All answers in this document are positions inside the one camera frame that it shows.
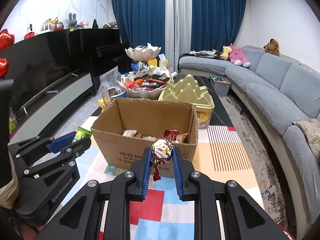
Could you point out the small yellow bear figure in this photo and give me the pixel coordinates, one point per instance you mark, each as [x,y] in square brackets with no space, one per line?
[101,105]

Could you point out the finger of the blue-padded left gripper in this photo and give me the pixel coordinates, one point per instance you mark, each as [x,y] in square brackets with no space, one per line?
[31,150]

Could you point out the brown cardboard box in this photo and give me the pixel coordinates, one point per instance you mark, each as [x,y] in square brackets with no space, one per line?
[121,130]

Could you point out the tiered white snack bowl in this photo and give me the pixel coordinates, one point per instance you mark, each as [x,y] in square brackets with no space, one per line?
[149,73]

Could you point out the gold red candy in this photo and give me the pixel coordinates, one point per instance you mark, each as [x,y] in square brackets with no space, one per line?
[161,151]

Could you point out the black curved television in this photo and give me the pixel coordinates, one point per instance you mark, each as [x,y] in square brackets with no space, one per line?
[38,62]

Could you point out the grey storage bin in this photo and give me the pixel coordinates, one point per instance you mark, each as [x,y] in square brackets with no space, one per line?
[220,85]

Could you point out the blue right curtain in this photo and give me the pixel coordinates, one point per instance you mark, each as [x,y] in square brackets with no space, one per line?
[215,23]

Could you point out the green small snack packet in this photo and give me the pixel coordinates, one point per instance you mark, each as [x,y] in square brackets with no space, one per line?
[81,133]

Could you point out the beige quilted jacket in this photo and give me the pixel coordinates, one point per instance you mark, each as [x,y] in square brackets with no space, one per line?
[311,130]

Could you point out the white sheer curtain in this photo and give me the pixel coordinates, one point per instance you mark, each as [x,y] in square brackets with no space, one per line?
[178,22]

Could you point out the blue curtain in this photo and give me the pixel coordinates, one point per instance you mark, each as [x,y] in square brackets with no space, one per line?
[141,22]
[215,23]

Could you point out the red heart balloon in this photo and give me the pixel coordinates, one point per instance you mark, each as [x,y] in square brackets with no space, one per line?
[6,39]
[4,67]

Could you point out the grey rabbit plush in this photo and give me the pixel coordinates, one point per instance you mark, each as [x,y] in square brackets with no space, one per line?
[72,20]

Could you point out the colourful patchwork table cloth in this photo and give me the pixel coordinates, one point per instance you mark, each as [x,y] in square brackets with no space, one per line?
[220,155]

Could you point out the red heart balloon upper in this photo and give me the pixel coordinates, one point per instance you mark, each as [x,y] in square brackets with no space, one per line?
[6,39]

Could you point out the grey white tv cabinet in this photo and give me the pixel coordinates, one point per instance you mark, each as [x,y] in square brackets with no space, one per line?
[45,114]

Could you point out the grey patterned floor rug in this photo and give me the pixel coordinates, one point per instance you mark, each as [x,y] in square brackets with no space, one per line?
[271,180]

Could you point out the red heart balloon lower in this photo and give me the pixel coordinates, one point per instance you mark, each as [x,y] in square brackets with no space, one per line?
[4,67]

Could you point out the black upright piano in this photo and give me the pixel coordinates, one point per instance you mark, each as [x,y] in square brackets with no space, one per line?
[98,51]

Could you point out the pink plush toy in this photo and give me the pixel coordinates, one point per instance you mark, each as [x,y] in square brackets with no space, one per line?
[237,57]

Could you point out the yellow plush toy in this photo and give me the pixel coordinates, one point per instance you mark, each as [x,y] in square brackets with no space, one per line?
[226,51]

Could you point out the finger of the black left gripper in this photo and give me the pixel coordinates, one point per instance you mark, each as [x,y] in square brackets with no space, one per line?
[52,161]

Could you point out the blue left curtain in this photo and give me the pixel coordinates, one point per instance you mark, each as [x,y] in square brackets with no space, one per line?
[141,22]

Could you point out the gold lidded cookie tin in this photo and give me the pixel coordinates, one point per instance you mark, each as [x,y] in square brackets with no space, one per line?
[188,90]

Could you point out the clear glass jar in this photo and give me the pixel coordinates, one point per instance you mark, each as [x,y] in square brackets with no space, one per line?
[112,93]

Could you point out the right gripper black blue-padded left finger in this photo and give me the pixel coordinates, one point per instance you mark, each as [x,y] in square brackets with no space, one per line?
[102,204]

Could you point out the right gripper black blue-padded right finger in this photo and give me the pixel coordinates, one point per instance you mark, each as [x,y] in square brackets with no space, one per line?
[222,210]

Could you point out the grey sectional sofa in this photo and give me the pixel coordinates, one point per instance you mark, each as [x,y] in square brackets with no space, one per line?
[277,90]

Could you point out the brown plush bear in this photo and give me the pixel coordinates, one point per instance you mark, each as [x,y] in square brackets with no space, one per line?
[272,47]

